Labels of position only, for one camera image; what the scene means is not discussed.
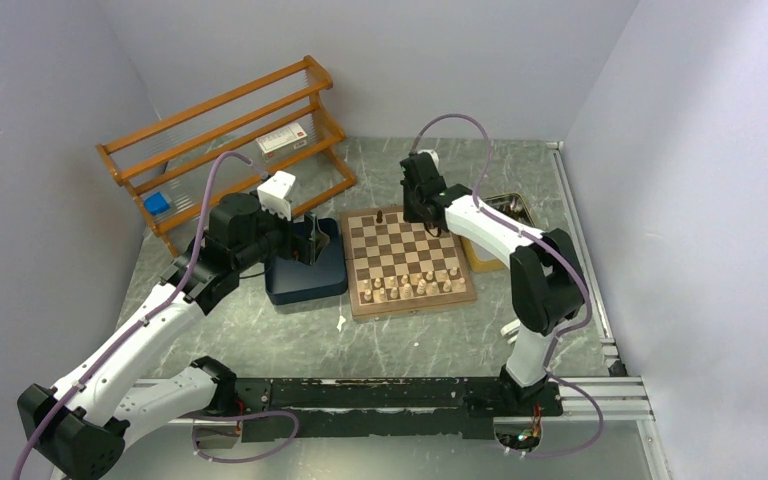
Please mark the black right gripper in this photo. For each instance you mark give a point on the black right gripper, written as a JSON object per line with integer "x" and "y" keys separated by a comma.
{"x": 409, "y": 215}

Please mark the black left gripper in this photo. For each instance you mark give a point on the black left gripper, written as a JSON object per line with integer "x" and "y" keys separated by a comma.
{"x": 304, "y": 248}

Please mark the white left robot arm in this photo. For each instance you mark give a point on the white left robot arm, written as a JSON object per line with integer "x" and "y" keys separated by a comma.
{"x": 86, "y": 420}

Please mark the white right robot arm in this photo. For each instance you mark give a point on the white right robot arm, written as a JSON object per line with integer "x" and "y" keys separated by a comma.
{"x": 546, "y": 279}

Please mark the wooden chess board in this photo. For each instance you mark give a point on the wooden chess board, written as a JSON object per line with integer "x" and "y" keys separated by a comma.
{"x": 396, "y": 246}

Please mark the light chess pieces row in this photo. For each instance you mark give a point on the light chess pieces row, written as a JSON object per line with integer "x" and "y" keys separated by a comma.
{"x": 373, "y": 287}

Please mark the blue metal tin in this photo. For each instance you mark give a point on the blue metal tin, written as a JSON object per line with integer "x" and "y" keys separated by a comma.
{"x": 288, "y": 282}

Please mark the white red box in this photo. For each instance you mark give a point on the white red box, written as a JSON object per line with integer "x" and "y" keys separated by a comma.
{"x": 282, "y": 142}

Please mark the orange wooden rack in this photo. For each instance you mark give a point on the orange wooden rack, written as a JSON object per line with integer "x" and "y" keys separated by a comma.
{"x": 174, "y": 155}

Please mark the blue small object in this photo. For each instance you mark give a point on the blue small object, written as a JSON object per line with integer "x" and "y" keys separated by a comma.
{"x": 157, "y": 203}

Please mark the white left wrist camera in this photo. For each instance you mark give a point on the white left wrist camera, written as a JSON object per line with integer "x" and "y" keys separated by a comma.
{"x": 275, "y": 194}

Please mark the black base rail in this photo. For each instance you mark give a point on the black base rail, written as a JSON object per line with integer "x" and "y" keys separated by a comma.
{"x": 471, "y": 407}

